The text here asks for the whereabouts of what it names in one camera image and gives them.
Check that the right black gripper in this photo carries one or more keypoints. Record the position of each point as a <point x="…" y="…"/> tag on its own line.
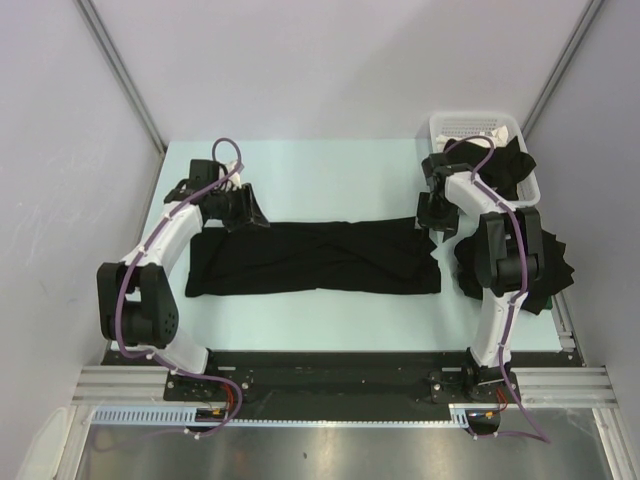
<point x="448" y="225"/>

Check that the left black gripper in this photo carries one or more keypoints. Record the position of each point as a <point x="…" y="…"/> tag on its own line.
<point x="250" y="211"/>

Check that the black t shirt blue logo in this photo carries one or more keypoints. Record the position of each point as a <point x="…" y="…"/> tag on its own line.
<point x="381" y="257"/>

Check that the white plastic laundry basket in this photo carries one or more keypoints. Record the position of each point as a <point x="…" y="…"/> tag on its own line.
<point x="528" y="190"/>

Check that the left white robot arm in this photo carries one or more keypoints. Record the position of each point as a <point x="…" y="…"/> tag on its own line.
<point x="136" y="304"/>

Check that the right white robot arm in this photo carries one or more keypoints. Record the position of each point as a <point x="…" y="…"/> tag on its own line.
<point x="508" y="257"/>

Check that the black shirts in basket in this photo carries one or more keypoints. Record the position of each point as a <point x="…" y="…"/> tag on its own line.
<point x="504" y="171"/>

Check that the folded black shirt stack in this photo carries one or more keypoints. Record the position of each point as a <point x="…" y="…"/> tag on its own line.
<point x="557" y="274"/>

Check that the white cloth in basket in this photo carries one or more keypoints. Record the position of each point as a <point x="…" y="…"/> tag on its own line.
<point x="498" y="137"/>

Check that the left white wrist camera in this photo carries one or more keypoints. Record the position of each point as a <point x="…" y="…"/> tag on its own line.
<point x="231" y="174"/>

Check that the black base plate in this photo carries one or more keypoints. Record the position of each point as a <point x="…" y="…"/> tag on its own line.
<point x="356" y="385"/>

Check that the slotted cable duct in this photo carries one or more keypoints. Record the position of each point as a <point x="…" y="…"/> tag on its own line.
<point x="192" y="417"/>

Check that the aluminium rail right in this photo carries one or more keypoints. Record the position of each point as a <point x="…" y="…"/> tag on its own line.
<point x="571" y="210"/>

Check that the right aluminium frame post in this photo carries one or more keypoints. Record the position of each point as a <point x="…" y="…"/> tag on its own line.
<point x="579" y="32"/>

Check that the aluminium frame post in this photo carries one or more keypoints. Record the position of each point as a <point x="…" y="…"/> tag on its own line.
<point x="579" y="32"/>
<point x="116" y="64"/>

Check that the left aluminium frame post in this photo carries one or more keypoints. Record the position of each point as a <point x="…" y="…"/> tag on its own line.
<point x="116" y="64"/>

